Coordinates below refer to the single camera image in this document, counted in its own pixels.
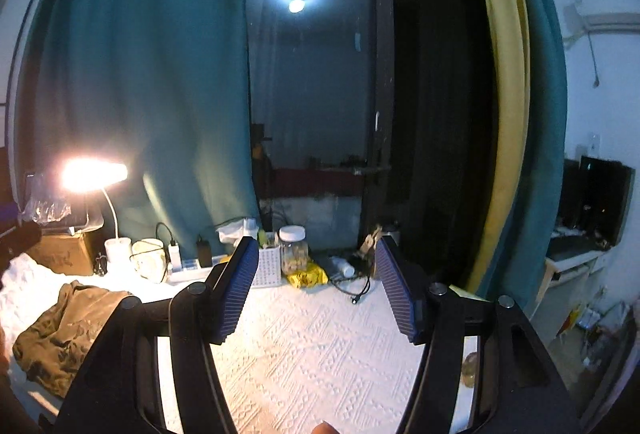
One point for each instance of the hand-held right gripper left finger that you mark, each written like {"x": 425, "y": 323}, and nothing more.
{"x": 240, "y": 289}

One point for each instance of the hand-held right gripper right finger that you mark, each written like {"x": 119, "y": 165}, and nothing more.
{"x": 395, "y": 289}

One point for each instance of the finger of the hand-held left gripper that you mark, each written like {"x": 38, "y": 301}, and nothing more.
{"x": 20, "y": 241}

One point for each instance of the olive printed t-shirt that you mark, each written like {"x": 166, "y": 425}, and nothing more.
{"x": 55, "y": 334}

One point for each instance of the person's right hand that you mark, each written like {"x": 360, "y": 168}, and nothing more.
{"x": 326, "y": 428}

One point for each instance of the white knit tissue box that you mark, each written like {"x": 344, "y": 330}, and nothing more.
{"x": 267, "y": 269}

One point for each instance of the white folded cloth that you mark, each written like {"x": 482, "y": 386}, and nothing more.
{"x": 25, "y": 279}

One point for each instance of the clear plastic bag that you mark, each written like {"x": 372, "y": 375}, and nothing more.
{"x": 47, "y": 211}

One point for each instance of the brown cardboard box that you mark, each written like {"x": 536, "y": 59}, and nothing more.
{"x": 60, "y": 254}

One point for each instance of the white power strip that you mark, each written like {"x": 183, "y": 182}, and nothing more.
{"x": 195, "y": 274}

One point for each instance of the black power adapter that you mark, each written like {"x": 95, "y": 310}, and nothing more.
{"x": 204, "y": 254}

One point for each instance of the small white bottle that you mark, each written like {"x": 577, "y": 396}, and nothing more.
{"x": 345, "y": 269}

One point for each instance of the clear jar white lid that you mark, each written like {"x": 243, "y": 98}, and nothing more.
{"x": 294, "y": 254}

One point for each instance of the yellow snack packet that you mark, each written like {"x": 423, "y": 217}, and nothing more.
{"x": 307, "y": 276}

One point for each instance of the white charger plug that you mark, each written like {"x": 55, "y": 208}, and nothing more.
{"x": 175, "y": 254}

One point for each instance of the cream printed mug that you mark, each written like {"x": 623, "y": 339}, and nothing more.
{"x": 150, "y": 261}

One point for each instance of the white textured tablecloth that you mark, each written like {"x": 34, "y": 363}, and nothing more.
{"x": 310, "y": 354}

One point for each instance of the white lamp base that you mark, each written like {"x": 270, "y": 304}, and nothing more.
{"x": 117, "y": 254}

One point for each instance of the white side desk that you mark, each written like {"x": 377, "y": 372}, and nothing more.
{"x": 570, "y": 259}

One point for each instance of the dark glass sliding door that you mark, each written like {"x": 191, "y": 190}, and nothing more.
{"x": 320, "y": 113}

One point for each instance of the narrow teal curtain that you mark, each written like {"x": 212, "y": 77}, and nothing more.
{"x": 545, "y": 138}

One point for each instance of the wide teal curtain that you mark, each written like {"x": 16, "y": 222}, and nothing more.
{"x": 150, "y": 63}

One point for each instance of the black monitor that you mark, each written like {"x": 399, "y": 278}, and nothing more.
{"x": 600, "y": 199}

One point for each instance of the yellow curtain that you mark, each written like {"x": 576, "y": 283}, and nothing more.
{"x": 505, "y": 88}

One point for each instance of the white air conditioner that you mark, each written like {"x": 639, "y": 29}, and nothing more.
{"x": 615, "y": 19}

